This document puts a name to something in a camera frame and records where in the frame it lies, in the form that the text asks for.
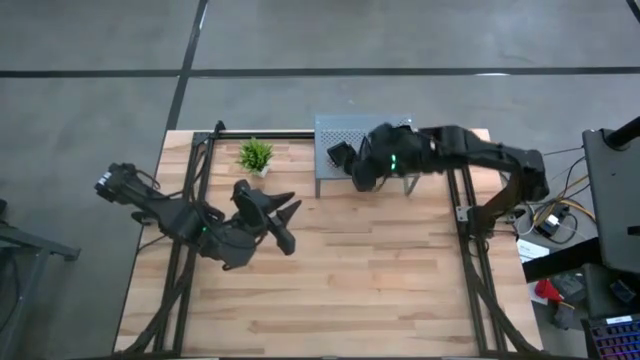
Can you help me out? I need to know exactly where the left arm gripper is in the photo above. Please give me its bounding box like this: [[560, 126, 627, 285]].
[[231, 178, 303, 257]]

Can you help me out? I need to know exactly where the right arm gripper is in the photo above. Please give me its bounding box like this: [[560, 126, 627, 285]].
[[351, 124, 401, 192]]

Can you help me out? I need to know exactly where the small square black plate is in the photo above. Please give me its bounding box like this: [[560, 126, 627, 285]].
[[327, 141, 353, 170]]

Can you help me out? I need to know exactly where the grey perforated metal shelf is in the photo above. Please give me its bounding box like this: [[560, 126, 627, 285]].
[[313, 113, 423, 199]]

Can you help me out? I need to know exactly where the green plant in white pot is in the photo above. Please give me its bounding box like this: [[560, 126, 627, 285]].
[[235, 137, 275, 180]]

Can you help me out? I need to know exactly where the white paper sheet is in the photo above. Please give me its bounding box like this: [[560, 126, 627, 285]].
[[517, 238, 551, 265]]

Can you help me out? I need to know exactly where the white power adapter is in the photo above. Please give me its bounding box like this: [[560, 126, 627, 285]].
[[532, 212, 569, 240]]

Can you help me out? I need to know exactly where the black stand base bar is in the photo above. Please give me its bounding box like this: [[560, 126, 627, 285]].
[[522, 237, 604, 284]]

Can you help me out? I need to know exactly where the red plastic object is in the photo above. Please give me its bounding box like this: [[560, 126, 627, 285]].
[[533, 278, 576, 309]]

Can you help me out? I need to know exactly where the grey metal side table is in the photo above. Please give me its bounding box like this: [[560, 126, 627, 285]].
[[0, 199, 81, 360]]

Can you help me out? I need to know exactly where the dark grey equipment stand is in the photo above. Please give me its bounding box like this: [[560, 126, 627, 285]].
[[582, 115, 640, 276]]

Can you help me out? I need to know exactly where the black backlit keyboard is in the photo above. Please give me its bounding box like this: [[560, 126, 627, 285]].
[[581, 313, 640, 360]]

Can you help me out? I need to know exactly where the black aluminium table frame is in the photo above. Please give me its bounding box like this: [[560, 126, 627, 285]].
[[152, 128, 504, 359]]

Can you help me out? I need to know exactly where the black sleeved cable bundle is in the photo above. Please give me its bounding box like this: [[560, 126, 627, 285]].
[[119, 249, 199, 357], [464, 254, 539, 357]]

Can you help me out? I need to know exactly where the yellow floor cable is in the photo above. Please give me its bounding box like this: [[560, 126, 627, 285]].
[[532, 187, 596, 226]]

